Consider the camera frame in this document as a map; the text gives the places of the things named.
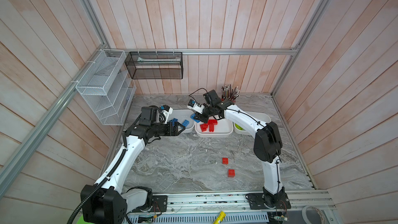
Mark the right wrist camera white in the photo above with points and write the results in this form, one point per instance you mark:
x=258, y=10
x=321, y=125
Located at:
x=195, y=106

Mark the red long lego bottom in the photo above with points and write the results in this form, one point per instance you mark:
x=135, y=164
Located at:
x=212, y=122

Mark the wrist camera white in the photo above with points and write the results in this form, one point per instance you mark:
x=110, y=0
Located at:
x=166, y=111
x=195, y=106

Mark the pencils bundle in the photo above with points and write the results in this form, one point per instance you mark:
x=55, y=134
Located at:
x=227, y=91

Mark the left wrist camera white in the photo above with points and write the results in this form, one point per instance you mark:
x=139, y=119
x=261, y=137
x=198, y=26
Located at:
x=166, y=111

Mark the middle white bin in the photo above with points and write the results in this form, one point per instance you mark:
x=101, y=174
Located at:
x=222, y=130

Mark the green lego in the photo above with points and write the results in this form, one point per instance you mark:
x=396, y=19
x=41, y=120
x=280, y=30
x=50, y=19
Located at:
x=239, y=127

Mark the yellow tool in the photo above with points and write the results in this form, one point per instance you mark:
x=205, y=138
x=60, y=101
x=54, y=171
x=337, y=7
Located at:
x=220, y=218

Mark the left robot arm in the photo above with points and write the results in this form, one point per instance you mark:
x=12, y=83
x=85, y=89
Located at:
x=105, y=202

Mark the green ball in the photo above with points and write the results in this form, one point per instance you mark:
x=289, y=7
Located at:
x=81, y=221

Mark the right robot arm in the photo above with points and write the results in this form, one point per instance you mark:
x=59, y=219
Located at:
x=267, y=145

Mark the aluminium front rail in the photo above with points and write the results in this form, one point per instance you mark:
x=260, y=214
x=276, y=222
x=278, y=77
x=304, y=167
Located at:
x=196, y=202

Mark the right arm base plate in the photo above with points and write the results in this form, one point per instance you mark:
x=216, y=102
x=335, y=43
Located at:
x=258, y=200

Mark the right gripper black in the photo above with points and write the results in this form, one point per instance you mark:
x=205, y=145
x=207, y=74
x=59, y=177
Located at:
x=200, y=117

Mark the left white bin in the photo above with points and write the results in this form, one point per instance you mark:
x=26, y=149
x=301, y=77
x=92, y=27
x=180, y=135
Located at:
x=183, y=117

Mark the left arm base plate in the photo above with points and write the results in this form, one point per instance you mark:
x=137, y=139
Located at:
x=159, y=205

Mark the black mesh wall basket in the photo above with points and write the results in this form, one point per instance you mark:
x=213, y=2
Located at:
x=154, y=65

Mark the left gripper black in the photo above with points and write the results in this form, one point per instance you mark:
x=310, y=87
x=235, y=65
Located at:
x=170, y=128

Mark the white wire wall shelf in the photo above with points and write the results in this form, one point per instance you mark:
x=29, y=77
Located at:
x=106, y=88

